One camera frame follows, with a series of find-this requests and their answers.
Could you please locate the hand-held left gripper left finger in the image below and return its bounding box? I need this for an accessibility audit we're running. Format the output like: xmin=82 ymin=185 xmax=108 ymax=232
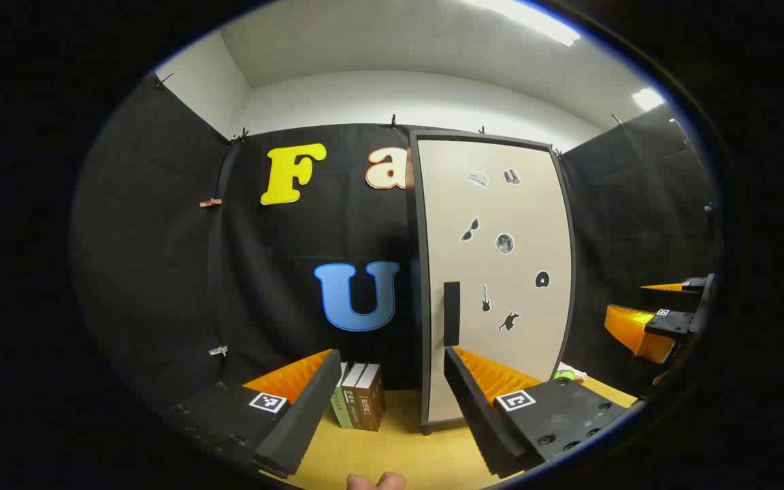
xmin=161 ymin=349 xmax=343 ymax=479

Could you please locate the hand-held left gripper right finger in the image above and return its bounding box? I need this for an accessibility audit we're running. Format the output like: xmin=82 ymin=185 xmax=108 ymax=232
xmin=444 ymin=346 xmax=631 ymax=479

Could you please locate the green book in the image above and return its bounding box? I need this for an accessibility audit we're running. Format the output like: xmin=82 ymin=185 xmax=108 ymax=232
xmin=329 ymin=363 xmax=355 ymax=429

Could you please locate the olive book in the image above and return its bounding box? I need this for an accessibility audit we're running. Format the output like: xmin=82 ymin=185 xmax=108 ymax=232
xmin=341 ymin=363 xmax=369 ymax=431

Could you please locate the brown book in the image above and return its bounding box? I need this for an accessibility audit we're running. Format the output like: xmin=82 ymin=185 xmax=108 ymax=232
xmin=353 ymin=364 xmax=386 ymax=432

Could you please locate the small ceiling light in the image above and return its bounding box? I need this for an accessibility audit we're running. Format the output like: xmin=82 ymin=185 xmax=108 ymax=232
xmin=632 ymin=87 xmax=666 ymax=112

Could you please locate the black backdrop cloth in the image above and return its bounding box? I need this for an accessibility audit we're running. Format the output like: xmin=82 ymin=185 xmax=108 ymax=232
xmin=71 ymin=71 xmax=723 ymax=416

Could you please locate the long ceiling light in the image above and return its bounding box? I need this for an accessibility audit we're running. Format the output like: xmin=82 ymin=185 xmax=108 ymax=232
xmin=460 ymin=0 xmax=581 ymax=47

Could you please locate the black door handle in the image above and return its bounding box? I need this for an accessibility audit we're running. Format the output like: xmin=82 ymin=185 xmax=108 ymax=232
xmin=443 ymin=281 xmax=461 ymax=347

